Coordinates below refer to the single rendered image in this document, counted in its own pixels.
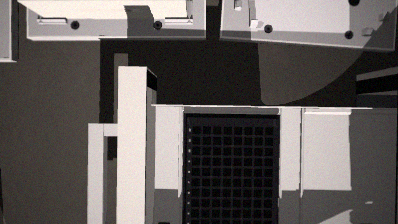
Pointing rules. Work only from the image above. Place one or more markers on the black multi-well plate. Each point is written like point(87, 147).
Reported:
point(208, 175)

